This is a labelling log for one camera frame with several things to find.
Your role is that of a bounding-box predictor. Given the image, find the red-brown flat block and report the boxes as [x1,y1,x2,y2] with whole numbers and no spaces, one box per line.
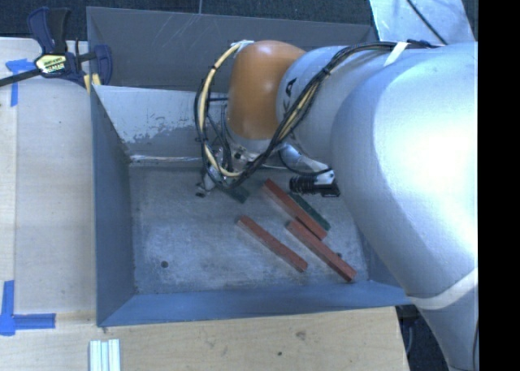
[284,219,358,283]
[261,178,328,241]
[235,214,309,274]

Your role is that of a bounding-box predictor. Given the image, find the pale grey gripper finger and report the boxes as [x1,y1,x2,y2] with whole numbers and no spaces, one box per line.
[196,170,218,199]

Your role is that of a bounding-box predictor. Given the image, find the dark green flat block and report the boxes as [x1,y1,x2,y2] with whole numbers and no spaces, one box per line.
[288,192,332,232]
[227,183,250,205]

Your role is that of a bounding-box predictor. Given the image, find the grey metal bin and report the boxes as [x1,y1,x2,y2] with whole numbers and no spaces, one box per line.
[85,6,414,328]

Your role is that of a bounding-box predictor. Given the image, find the black cylinder on white bracket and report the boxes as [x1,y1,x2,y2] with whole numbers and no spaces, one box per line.
[279,143,341,199]

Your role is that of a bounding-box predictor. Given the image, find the pale wood flat board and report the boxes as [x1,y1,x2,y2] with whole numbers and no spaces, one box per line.
[14,76,98,315]

